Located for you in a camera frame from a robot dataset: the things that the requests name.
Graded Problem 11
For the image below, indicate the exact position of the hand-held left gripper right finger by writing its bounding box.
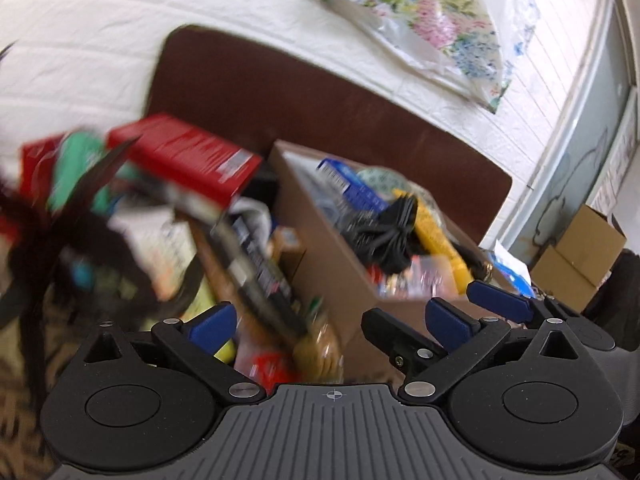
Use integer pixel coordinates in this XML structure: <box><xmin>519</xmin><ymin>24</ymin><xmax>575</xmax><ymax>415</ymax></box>
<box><xmin>400</xmin><ymin>299</ymin><xmax>603</xmax><ymax>403</ymax></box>

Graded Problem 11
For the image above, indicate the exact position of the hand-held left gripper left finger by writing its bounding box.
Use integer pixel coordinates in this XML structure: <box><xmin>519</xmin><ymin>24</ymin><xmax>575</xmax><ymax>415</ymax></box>
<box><xmin>72</xmin><ymin>304</ymin><xmax>266</xmax><ymax>403</ymax></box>

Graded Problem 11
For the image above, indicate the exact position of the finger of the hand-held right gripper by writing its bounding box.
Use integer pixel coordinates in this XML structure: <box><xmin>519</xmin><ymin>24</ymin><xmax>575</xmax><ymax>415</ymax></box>
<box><xmin>466</xmin><ymin>280</ymin><xmax>573</xmax><ymax>325</ymax></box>
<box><xmin>361</xmin><ymin>308</ymin><xmax>447</xmax><ymax>377</ymax></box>

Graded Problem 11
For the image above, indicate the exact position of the tan cardboard box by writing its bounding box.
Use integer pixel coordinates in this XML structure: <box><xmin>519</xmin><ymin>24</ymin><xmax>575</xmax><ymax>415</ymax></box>
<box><xmin>267</xmin><ymin>140</ymin><xmax>501</xmax><ymax>382</ymax></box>

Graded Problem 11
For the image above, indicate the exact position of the black cable bundle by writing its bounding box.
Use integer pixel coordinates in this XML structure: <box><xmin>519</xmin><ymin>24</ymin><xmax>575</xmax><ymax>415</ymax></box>
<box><xmin>344</xmin><ymin>195</ymin><xmax>422</xmax><ymax>275</ymax></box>

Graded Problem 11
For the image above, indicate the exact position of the blue barcode box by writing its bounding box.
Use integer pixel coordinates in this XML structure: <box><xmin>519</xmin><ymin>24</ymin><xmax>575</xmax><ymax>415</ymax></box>
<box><xmin>315</xmin><ymin>158</ymin><xmax>391</xmax><ymax>211</ymax></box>

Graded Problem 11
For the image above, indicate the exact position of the green box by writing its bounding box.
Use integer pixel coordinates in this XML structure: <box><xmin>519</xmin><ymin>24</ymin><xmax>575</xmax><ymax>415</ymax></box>
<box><xmin>155</xmin><ymin>240</ymin><xmax>238</xmax><ymax>366</ymax></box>

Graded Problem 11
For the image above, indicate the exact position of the blue white plastic packaging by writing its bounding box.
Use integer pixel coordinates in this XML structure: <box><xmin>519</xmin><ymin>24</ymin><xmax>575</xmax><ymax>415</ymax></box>
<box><xmin>487</xmin><ymin>240</ymin><xmax>533</xmax><ymax>298</ymax></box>

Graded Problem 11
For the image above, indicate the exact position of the dark object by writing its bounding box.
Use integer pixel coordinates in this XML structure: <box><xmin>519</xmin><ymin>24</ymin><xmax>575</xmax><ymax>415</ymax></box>
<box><xmin>597</xmin><ymin>249</ymin><xmax>640</xmax><ymax>353</ymax></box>

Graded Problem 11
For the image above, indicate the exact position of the small red box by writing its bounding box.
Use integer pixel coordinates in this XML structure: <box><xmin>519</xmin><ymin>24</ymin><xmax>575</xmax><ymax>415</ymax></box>
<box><xmin>375</xmin><ymin>254</ymin><xmax>453</xmax><ymax>297</ymax></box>

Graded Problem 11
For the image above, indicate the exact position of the small cardboard box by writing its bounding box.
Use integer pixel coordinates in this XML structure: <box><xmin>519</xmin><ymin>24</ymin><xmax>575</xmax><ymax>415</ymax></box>
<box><xmin>530</xmin><ymin>244</ymin><xmax>612</xmax><ymax>313</ymax></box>

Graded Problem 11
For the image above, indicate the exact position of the red snack packet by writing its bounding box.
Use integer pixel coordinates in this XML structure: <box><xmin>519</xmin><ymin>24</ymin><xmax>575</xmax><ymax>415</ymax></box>
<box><xmin>249</xmin><ymin>352</ymin><xmax>297</xmax><ymax>393</ymax></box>

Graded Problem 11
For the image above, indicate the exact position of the yellow packet in box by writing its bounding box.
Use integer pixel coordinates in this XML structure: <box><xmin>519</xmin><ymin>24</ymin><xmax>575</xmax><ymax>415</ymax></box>
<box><xmin>392</xmin><ymin>189</ymin><xmax>474</xmax><ymax>297</ymax></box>

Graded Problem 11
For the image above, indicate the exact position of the large cardboard box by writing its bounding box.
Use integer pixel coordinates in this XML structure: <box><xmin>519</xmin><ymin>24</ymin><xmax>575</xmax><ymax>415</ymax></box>
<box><xmin>556</xmin><ymin>204</ymin><xmax>628</xmax><ymax>283</ymax></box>

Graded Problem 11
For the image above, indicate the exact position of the small brown box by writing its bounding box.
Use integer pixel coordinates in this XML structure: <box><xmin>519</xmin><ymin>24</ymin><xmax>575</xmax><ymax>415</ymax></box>
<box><xmin>272</xmin><ymin>227</ymin><xmax>307</xmax><ymax>272</ymax></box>

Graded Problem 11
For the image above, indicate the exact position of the dark feather duster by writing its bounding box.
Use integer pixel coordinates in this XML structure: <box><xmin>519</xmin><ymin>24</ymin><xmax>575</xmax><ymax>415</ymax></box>
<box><xmin>0</xmin><ymin>40</ymin><xmax>168</xmax><ymax>403</ymax></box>

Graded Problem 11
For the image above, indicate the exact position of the patterned tape roll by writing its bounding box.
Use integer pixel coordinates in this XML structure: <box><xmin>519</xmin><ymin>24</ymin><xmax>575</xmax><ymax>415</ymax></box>
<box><xmin>357</xmin><ymin>167</ymin><xmax>417</xmax><ymax>197</ymax></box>

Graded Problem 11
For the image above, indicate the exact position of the long red box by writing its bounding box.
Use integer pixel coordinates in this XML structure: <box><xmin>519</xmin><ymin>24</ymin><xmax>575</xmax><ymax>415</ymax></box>
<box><xmin>107</xmin><ymin>114</ymin><xmax>264</xmax><ymax>209</ymax></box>

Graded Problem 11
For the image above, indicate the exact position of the teal packet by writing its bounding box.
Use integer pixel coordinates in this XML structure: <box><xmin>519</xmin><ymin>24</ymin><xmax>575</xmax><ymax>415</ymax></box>
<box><xmin>47</xmin><ymin>131</ymin><xmax>118</xmax><ymax>213</ymax></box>

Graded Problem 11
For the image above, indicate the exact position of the upright red box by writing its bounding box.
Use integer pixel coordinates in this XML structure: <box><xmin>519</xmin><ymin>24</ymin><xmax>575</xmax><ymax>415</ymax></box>
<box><xmin>20</xmin><ymin>135</ymin><xmax>68</xmax><ymax>196</ymax></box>

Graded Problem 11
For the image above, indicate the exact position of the brown wooden headboard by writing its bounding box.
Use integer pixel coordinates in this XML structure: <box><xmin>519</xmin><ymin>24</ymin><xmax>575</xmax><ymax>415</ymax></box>
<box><xmin>145</xmin><ymin>25</ymin><xmax>514</xmax><ymax>252</ymax></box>

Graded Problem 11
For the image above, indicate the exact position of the floral plastic bag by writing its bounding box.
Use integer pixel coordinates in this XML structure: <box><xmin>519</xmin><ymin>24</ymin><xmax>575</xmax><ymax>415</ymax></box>
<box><xmin>322</xmin><ymin>0</ymin><xmax>542</xmax><ymax>114</ymax></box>

